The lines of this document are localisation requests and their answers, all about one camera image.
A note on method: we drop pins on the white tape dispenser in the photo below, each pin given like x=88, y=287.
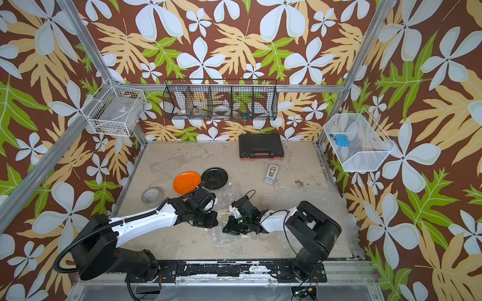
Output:
x=271, y=174

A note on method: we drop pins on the black plate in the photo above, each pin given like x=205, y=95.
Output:
x=214, y=178

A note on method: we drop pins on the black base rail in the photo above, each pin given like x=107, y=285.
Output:
x=244, y=271

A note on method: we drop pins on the white wire basket right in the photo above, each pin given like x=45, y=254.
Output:
x=369, y=145

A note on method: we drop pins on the black plastic case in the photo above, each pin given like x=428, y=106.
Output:
x=260, y=146

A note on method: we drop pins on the white wire basket left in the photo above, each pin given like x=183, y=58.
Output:
x=114, y=109

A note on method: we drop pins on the black wire basket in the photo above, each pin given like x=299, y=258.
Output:
x=222, y=99

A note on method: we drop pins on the blue object in basket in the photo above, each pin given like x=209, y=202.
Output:
x=342, y=140

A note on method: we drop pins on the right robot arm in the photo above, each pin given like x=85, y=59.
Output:
x=315, y=230

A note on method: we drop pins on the clear bubble wrap sheet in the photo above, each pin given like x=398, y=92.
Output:
x=323, y=196

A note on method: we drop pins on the cream patterned plate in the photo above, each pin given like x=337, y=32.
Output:
x=223, y=215

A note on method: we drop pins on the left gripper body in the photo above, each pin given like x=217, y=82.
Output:
x=204, y=217

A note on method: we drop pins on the white wire basket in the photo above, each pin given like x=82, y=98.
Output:
x=369, y=145
x=114, y=109

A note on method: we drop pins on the orange plate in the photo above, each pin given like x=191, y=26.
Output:
x=186, y=182

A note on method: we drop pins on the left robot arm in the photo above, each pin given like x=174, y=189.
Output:
x=98, y=248

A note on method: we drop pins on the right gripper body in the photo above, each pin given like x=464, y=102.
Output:
x=239, y=224

